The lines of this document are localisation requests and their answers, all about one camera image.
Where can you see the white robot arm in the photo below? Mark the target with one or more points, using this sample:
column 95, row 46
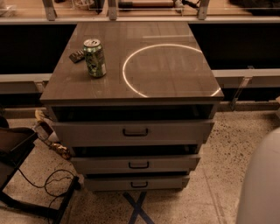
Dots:
column 260, row 194

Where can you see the green soda can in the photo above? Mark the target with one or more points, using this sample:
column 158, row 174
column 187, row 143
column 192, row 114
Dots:
column 94, row 57

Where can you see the grey drawer cabinet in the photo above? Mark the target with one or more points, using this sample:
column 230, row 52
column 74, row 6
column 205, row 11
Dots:
column 155, row 72

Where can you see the top grey drawer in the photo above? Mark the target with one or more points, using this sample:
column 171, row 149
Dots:
column 87, row 134

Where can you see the grey drawer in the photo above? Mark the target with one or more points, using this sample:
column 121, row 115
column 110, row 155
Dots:
column 87, row 134
column 136, row 183
column 114, row 165

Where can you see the middle grey drawer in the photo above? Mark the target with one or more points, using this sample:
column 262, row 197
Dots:
column 114, row 165

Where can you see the bottom grey drawer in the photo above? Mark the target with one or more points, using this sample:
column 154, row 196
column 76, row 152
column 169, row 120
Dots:
column 136, row 183

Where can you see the small dark snack bar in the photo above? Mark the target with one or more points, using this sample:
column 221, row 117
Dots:
column 76, row 57

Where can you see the crumpled snack bag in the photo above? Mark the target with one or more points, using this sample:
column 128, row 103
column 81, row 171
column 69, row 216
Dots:
column 44, row 128

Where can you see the metal railing frame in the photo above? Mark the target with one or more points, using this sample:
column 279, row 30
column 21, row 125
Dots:
column 20, row 12

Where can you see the black chair frame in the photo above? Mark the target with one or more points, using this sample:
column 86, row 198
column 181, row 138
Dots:
column 15, row 146

